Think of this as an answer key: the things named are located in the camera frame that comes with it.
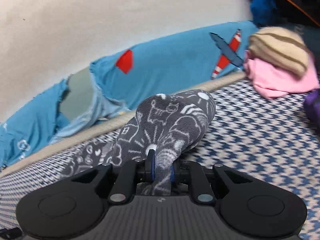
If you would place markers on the dark blue jacket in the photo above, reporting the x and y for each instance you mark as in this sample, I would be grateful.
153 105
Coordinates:
280 2

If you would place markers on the grey cushion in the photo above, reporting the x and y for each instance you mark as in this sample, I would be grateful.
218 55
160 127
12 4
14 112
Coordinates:
77 92

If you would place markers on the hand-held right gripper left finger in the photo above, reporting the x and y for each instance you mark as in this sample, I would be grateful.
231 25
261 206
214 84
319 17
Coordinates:
150 166

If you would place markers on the grey doodle print fleece garment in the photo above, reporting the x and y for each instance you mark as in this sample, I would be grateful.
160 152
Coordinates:
172 120

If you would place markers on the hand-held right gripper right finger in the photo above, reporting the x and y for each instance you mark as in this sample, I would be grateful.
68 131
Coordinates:
172 174

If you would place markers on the pink cloth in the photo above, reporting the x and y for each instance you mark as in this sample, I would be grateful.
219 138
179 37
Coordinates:
275 82

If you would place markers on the purple cloth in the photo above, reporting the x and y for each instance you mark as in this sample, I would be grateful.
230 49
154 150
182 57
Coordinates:
312 107

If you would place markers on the beige striped knit sweater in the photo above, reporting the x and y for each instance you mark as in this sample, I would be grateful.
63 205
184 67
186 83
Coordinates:
277 50

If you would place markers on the blue airplane print bed cover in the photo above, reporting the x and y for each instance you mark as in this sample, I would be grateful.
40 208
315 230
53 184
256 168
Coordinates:
162 62

